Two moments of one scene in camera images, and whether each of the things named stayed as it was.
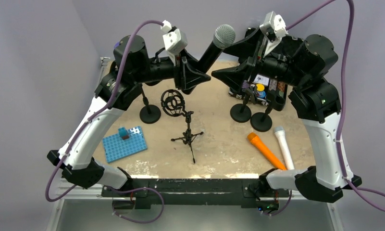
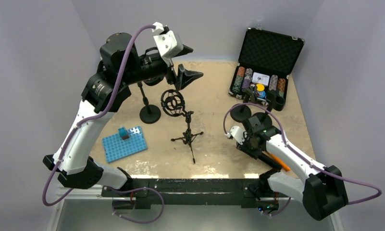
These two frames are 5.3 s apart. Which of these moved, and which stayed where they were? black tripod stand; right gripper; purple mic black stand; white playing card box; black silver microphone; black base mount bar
Moved: black silver microphone; right gripper
Stayed: black tripod stand; purple mic black stand; white playing card box; black base mount bar
